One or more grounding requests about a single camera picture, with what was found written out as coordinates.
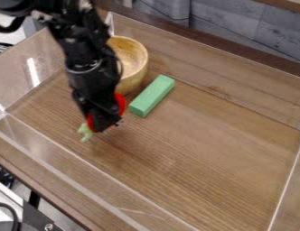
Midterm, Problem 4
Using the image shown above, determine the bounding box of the black bracket with bolt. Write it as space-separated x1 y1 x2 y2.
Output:
19 202 64 231

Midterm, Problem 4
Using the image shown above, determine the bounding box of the wooden bowl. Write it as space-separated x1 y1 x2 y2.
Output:
107 35 148 95

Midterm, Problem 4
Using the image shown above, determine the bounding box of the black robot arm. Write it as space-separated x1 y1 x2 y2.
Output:
0 0 123 133

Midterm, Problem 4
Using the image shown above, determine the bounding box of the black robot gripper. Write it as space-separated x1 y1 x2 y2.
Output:
64 48 122 133

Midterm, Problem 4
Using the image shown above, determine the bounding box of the green rectangular block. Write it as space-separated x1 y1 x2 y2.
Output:
128 75 175 117

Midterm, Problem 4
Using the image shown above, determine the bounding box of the clear acrylic tray enclosure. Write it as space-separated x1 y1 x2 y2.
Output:
0 16 300 231

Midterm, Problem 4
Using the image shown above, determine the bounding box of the black cable bottom left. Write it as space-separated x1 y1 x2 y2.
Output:
0 201 21 231

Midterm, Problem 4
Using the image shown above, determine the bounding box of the red plush fruit green leaf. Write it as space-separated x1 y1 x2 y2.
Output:
77 93 126 143

